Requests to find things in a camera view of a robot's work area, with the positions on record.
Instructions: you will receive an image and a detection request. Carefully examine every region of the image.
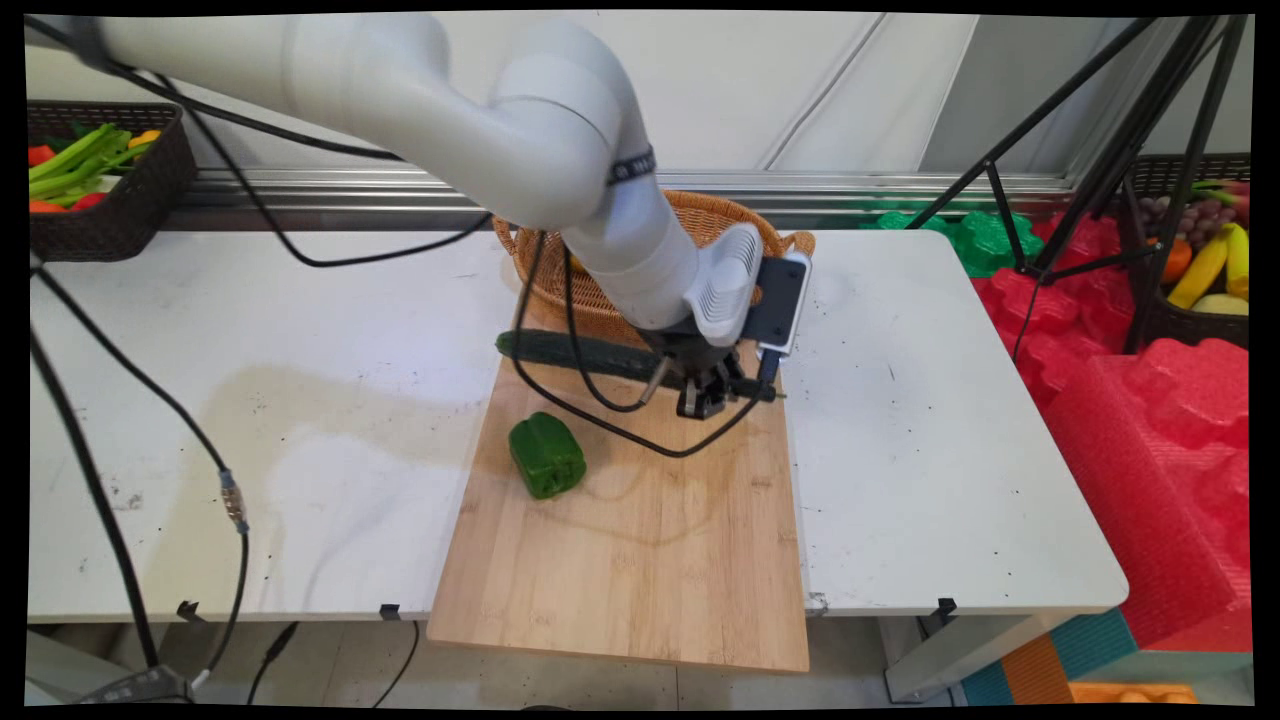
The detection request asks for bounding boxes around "thick black cable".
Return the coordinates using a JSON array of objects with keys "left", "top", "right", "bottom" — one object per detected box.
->
[{"left": 29, "top": 328, "right": 162, "bottom": 671}]

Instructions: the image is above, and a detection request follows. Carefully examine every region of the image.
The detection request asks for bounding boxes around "black velcro arm strap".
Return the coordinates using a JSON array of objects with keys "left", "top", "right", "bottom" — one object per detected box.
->
[{"left": 604, "top": 144, "right": 659, "bottom": 188}]

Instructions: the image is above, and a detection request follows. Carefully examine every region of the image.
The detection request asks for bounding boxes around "round woven wicker basket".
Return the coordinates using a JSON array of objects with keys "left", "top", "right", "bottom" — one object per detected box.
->
[{"left": 492, "top": 189, "right": 817, "bottom": 348}]

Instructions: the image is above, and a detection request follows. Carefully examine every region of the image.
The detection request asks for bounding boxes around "teal and orange floor mat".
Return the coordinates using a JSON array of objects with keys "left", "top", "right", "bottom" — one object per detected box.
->
[{"left": 958, "top": 608, "right": 1253, "bottom": 707}]

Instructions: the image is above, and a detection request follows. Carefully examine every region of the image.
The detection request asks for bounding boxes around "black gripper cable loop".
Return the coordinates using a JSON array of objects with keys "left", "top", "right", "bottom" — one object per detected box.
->
[{"left": 509, "top": 229, "right": 783, "bottom": 460}]

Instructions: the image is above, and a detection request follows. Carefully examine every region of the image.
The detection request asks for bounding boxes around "green foam block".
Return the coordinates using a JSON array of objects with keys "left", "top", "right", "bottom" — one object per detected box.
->
[{"left": 858, "top": 204, "right": 1045, "bottom": 280}]

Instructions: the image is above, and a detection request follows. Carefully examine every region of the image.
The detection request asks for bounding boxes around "pink toy dragon fruit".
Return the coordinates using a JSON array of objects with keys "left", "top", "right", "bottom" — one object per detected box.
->
[{"left": 1190, "top": 179, "right": 1251, "bottom": 227}]

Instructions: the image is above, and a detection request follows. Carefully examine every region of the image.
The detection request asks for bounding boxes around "black cable with metal connector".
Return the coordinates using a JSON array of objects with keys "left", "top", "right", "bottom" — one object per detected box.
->
[{"left": 30, "top": 255, "right": 252, "bottom": 693}]

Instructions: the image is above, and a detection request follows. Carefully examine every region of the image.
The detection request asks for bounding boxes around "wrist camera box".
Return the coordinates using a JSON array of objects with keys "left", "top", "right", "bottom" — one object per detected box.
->
[{"left": 743, "top": 250, "right": 814, "bottom": 358}]

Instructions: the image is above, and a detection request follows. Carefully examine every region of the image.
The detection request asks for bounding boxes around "purple toy grape bunch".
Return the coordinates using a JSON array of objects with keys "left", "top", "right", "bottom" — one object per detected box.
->
[{"left": 1138, "top": 194, "right": 1238, "bottom": 249}]

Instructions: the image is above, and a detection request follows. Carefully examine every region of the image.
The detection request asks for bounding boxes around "yellow toy banana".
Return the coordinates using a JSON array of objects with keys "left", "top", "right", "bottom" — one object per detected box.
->
[
  {"left": 1167, "top": 226, "right": 1230, "bottom": 310},
  {"left": 1224, "top": 221, "right": 1251, "bottom": 302}
]

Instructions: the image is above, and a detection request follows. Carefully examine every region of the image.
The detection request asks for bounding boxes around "thin black floor cable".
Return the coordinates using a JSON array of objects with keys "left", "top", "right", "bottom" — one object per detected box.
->
[
  {"left": 371, "top": 620, "right": 422, "bottom": 710},
  {"left": 246, "top": 620, "right": 301, "bottom": 707}
]

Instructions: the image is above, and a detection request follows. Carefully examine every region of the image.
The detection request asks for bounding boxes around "large red foam block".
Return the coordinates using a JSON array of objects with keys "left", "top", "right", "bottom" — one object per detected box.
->
[{"left": 1043, "top": 337, "right": 1253, "bottom": 653}]

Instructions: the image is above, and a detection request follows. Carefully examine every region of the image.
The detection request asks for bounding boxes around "white table leg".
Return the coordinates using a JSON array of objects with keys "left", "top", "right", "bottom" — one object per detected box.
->
[{"left": 884, "top": 611, "right": 1053, "bottom": 703}]

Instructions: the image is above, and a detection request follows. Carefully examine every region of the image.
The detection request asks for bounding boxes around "aluminium wall rail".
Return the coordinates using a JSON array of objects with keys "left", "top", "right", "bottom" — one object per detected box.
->
[{"left": 160, "top": 167, "right": 1083, "bottom": 233}]

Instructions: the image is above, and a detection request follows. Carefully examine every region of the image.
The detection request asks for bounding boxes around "dark green toy cucumber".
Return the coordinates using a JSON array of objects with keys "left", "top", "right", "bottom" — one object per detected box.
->
[{"left": 495, "top": 329, "right": 788, "bottom": 403}]

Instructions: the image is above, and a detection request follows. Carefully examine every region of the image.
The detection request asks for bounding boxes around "dark woven vegetable basket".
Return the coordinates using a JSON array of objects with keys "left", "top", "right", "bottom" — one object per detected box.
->
[{"left": 28, "top": 100, "right": 199, "bottom": 264}]

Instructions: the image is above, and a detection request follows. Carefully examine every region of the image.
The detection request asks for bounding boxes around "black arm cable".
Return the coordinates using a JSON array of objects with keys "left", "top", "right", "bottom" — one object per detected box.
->
[{"left": 25, "top": 16, "right": 494, "bottom": 269}]

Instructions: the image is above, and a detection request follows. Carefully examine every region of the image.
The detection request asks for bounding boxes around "black camera tripod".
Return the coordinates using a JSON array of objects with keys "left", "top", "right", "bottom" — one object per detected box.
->
[{"left": 904, "top": 14, "right": 1251, "bottom": 357}]

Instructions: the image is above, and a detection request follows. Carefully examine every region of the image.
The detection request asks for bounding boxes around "bamboo cutting board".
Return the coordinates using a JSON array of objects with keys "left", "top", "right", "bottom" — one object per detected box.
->
[{"left": 427, "top": 298, "right": 812, "bottom": 674}]

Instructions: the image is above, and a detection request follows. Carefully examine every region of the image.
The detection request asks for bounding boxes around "grey floor device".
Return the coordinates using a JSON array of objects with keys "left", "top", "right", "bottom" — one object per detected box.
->
[{"left": 73, "top": 664, "right": 197, "bottom": 707}]

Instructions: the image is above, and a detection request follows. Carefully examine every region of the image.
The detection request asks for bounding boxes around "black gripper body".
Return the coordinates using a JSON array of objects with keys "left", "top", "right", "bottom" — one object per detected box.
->
[{"left": 640, "top": 328, "right": 748, "bottom": 393}]

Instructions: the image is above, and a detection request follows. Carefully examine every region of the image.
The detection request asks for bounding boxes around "green toy celery bunch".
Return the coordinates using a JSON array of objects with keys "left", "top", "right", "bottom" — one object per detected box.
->
[{"left": 29, "top": 123, "right": 153, "bottom": 206}]

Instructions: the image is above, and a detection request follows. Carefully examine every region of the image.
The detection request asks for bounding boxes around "green toy bell pepper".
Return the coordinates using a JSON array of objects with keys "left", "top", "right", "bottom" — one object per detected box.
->
[{"left": 508, "top": 411, "right": 588, "bottom": 501}]

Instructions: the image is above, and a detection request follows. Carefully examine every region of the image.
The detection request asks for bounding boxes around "dark woven fruit basket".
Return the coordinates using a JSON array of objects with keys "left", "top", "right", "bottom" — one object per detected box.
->
[{"left": 1118, "top": 152, "right": 1252, "bottom": 352}]

